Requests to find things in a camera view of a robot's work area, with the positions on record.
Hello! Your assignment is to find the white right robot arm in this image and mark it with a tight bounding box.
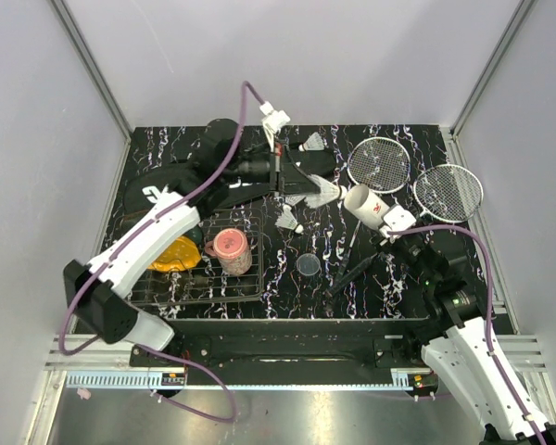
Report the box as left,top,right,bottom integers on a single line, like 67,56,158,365
389,227,556,444

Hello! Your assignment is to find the badminton racket near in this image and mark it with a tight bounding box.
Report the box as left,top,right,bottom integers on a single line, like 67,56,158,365
335,136,411,281

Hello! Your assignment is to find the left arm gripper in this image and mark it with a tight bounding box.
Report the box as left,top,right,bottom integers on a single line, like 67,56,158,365
221,140,321,197

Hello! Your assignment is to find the badminton racket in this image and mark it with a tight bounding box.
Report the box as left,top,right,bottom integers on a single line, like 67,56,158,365
335,136,411,281
323,163,485,298

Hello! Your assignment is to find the pink patterned mug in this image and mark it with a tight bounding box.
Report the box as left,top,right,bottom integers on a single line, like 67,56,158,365
204,228,253,276

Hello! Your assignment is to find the badminton racket far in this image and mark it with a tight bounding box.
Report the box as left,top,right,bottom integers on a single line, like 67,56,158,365
323,163,485,298

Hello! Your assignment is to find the white shuttlecock tube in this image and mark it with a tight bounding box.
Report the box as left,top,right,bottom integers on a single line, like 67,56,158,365
344,184,392,231

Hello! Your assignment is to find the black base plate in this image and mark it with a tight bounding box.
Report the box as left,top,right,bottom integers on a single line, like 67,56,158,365
129,336,427,370

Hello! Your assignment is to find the wire rack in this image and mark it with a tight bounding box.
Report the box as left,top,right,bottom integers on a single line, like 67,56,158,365
128,207,264,309

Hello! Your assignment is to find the black racket bag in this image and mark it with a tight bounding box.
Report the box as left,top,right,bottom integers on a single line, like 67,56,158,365
122,150,336,214

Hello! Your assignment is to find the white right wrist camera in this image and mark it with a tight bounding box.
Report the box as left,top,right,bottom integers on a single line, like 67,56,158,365
379,205,416,243

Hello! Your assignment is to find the white shuttlecock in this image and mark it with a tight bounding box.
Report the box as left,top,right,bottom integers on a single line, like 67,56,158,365
275,204,304,235
298,132,325,152
304,174,348,209

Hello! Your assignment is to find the clear tube lid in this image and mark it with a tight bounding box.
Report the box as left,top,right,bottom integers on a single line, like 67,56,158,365
296,253,321,276

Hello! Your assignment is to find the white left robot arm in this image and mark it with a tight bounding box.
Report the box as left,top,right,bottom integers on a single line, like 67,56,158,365
64,111,290,367

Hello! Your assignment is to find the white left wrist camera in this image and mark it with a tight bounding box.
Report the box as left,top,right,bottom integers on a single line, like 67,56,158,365
259,101,291,147

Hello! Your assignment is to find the yellow cloth item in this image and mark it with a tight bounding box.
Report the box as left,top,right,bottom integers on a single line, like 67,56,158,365
147,235,201,273

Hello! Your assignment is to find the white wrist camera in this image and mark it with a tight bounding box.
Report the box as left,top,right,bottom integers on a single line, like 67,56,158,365
379,205,416,243
259,101,291,147

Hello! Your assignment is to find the aluminium frame rail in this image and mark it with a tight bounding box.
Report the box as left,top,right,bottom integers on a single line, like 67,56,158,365
44,336,133,371

